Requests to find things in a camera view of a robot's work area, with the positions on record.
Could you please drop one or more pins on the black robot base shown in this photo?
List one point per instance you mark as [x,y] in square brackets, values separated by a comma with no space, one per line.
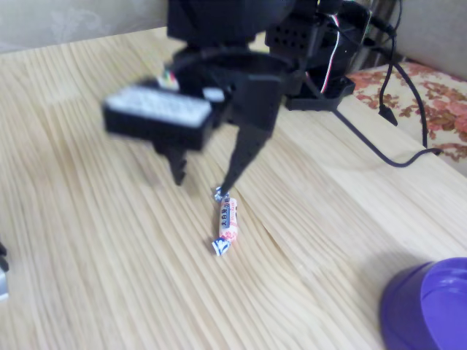
[328,98]

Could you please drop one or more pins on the floral fabric cover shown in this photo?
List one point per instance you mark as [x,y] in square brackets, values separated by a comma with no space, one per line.
[438,102]

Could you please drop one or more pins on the white candy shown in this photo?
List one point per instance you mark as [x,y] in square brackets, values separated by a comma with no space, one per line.
[228,222]

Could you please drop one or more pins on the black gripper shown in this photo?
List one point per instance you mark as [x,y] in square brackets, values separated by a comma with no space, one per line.
[255,109]

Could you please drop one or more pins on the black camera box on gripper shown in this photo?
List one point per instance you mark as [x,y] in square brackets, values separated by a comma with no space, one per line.
[153,124]

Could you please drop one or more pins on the purple bowl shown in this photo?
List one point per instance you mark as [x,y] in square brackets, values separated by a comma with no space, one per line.
[405,310]

